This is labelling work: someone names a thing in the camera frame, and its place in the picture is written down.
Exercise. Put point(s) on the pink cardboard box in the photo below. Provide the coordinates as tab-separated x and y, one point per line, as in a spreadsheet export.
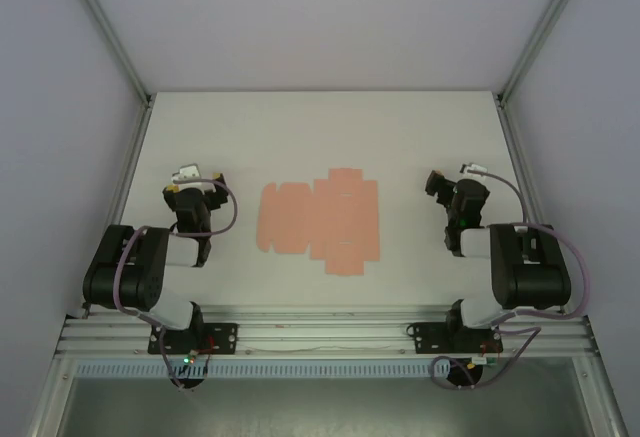
320	222

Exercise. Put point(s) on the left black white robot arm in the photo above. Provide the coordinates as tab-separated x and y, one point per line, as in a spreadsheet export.
125	267

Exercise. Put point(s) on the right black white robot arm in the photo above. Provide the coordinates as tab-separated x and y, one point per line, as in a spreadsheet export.
530	277

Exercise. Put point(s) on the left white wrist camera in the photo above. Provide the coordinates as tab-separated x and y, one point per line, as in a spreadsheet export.
186	172

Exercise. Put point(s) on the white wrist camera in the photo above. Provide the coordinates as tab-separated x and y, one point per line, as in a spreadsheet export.
186	172
474	168

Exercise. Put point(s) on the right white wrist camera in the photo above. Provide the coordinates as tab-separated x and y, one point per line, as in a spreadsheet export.
474	168

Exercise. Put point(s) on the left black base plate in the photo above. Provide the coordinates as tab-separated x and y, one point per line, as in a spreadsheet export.
225	337

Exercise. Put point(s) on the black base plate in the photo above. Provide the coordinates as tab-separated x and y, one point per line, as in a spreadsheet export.
225	337
425	337

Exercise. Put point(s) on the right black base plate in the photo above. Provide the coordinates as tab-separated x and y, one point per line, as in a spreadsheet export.
425	337

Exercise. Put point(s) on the aluminium frame post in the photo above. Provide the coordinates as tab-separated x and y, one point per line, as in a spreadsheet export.
545	32
111	32

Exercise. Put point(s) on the aluminium mounting rail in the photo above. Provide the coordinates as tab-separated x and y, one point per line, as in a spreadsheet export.
325	329

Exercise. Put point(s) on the grey metal frame leg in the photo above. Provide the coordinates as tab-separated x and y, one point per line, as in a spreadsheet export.
602	407
50	407

